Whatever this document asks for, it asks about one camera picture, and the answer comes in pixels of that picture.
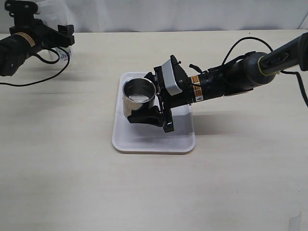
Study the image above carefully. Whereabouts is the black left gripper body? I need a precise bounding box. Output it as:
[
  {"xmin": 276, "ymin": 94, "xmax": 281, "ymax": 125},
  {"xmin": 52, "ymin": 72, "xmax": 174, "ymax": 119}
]
[{"xmin": 4, "ymin": 0, "xmax": 53, "ymax": 49}]

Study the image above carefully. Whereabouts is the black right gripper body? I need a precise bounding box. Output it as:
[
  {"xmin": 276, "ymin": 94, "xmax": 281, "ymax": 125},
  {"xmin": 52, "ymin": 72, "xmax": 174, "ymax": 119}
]
[{"xmin": 154, "ymin": 55, "xmax": 193, "ymax": 133}]

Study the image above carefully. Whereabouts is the stainless steel cup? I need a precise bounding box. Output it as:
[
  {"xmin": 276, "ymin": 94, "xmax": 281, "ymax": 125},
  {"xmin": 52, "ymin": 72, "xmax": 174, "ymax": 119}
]
[{"xmin": 122, "ymin": 77, "xmax": 156, "ymax": 118}]

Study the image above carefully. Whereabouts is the clear plastic pitcher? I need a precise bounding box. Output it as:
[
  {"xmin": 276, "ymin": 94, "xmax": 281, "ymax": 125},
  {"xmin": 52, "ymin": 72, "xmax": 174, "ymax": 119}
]
[{"xmin": 35, "ymin": 0, "xmax": 72, "ymax": 64}]

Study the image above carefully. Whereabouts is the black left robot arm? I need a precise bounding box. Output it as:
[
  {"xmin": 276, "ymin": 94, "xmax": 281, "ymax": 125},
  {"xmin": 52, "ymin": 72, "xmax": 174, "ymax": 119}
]
[{"xmin": 0, "ymin": 0, "xmax": 75, "ymax": 77}]

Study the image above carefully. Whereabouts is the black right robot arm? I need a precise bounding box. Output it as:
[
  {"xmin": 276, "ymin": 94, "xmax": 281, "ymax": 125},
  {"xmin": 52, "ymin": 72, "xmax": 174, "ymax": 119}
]
[{"xmin": 122, "ymin": 33, "xmax": 308, "ymax": 132}]

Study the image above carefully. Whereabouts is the white backdrop curtain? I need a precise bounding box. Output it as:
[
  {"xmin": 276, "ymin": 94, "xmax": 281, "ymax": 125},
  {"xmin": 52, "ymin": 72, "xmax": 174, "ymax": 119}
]
[{"xmin": 0, "ymin": 0, "xmax": 308, "ymax": 34}]

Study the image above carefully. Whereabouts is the white rectangular plastic tray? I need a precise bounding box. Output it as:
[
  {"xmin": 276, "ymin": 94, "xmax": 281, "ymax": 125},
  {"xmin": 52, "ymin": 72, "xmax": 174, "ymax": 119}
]
[{"xmin": 112, "ymin": 72, "xmax": 196, "ymax": 154}]

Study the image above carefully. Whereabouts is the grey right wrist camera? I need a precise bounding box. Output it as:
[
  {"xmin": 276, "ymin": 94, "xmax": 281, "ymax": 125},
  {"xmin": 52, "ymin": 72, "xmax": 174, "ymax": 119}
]
[{"xmin": 161, "ymin": 59, "xmax": 182, "ymax": 96}]

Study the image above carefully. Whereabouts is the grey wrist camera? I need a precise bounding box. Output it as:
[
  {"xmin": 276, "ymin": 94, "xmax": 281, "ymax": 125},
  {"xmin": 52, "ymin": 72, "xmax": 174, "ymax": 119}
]
[
  {"xmin": 34, "ymin": 0, "xmax": 49, "ymax": 15},
  {"xmin": 161, "ymin": 59, "xmax": 182, "ymax": 96}
]

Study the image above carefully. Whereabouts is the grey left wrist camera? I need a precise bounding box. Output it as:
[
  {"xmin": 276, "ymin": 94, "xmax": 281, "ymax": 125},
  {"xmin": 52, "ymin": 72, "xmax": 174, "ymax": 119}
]
[{"xmin": 34, "ymin": 0, "xmax": 49, "ymax": 15}]

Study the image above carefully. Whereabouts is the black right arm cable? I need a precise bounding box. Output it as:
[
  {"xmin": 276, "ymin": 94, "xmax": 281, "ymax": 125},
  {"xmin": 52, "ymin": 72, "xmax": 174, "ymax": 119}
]
[{"xmin": 189, "ymin": 36, "xmax": 308, "ymax": 108}]

